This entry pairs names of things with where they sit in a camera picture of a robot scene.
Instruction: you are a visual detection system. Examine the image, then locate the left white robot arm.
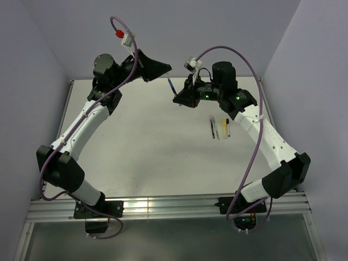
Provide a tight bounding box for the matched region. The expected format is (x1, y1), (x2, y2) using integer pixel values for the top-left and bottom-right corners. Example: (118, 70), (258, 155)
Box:
(36, 49), (172, 217)

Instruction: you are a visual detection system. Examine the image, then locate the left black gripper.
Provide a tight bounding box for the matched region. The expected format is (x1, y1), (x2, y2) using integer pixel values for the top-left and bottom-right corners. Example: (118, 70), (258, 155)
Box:
(111, 49), (171, 89)

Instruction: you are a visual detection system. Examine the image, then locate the yellow highlighter pen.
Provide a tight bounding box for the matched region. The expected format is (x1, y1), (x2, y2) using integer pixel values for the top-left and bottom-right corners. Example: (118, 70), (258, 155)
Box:
(221, 119), (228, 139)

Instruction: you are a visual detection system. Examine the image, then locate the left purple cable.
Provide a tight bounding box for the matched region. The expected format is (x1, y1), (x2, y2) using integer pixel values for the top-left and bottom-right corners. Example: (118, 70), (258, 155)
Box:
(39, 16), (136, 240)

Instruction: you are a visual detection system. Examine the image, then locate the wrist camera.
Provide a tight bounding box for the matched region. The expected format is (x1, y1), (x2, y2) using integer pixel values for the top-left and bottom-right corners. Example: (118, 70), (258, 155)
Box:
(184, 57), (202, 84)
(115, 29), (135, 57)

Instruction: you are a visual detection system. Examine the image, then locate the blue barrel pen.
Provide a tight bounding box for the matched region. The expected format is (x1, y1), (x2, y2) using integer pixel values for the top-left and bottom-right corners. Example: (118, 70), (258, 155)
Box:
(167, 77), (177, 97)

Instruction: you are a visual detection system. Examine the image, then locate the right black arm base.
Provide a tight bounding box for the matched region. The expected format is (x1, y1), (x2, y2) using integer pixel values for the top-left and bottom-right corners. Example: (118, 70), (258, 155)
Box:
(214, 195), (267, 232)

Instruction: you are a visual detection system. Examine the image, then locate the purple cable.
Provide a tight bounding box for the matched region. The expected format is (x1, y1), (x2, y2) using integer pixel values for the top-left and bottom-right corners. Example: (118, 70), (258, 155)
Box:
(39, 16), (136, 240)
(195, 45), (274, 232)

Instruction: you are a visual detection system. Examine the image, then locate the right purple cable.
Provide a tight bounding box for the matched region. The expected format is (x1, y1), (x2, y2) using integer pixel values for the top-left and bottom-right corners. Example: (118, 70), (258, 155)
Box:
(195, 45), (274, 232)

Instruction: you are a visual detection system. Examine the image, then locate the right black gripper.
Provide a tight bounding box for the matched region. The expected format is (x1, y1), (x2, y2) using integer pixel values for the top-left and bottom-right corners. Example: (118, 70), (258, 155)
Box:
(172, 73), (222, 108)

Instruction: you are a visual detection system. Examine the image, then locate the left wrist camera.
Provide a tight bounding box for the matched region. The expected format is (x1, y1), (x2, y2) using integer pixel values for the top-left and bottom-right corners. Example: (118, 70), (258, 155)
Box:
(115, 29), (135, 57)

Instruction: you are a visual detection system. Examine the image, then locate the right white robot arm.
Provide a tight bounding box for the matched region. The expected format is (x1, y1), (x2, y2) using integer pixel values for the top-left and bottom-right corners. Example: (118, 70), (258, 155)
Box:
(173, 60), (310, 212)

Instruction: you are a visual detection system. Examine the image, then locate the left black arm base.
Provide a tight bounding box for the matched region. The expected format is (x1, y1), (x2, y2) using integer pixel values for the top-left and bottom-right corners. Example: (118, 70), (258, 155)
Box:
(73, 201), (123, 238)

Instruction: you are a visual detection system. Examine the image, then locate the aluminium rail frame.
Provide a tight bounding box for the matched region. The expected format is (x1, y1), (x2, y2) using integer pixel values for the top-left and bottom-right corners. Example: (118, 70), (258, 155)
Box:
(15, 78), (327, 260)

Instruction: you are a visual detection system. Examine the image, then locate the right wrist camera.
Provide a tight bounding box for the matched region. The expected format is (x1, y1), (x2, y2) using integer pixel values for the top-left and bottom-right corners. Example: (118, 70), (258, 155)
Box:
(184, 57), (202, 84)

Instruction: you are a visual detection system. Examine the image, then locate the thin white pen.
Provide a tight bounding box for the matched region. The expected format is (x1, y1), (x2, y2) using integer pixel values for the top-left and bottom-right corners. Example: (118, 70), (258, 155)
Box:
(226, 119), (231, 137)

